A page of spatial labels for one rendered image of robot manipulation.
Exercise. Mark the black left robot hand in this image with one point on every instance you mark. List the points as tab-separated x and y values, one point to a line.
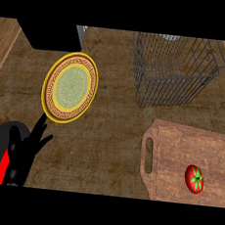
24	154

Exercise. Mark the brown wooden cutting board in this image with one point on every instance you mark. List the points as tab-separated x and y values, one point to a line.
184	164

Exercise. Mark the red tomato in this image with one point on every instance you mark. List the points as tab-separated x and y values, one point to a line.
194	179

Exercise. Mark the yellow patterned plate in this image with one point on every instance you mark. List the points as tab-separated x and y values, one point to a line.
70	87

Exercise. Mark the black appliance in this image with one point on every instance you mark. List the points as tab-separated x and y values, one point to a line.
50	35

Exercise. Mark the grey metal appliance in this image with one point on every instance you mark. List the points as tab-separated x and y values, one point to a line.
82	34

